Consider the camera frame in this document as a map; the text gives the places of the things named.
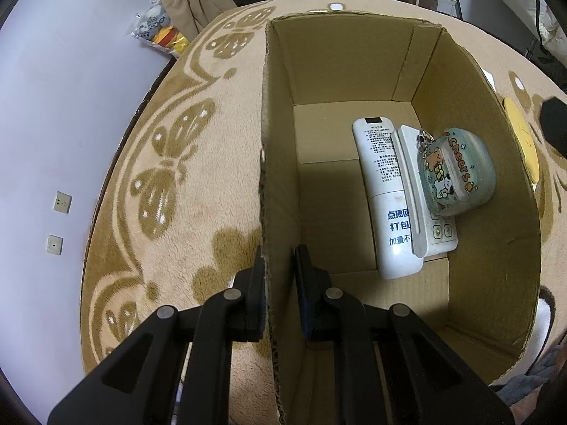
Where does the wall socket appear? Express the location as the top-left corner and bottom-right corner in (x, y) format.
(46, 235), (63, 255)
(53, 191), (72, 214)

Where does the upper wall socket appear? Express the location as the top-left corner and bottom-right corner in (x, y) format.
(53, 191), (72, 214)

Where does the lower wall socket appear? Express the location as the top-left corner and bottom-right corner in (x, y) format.
(46, 235), (63, 255)

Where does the beige patterned round rug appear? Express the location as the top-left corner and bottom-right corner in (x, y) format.
(81, 0), (566, 424)

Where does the brown cardboard box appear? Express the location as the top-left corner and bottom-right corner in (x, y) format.
(260, 12), (541, 424)

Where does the blue cartoon earphone case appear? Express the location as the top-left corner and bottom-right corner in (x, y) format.
(420, 127), (496, 217)

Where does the cream bedding duvet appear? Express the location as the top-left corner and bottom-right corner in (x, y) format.
(502, 0), (566, 65)

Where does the yellow oval board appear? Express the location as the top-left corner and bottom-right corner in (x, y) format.
(503, 98), (540, 189)

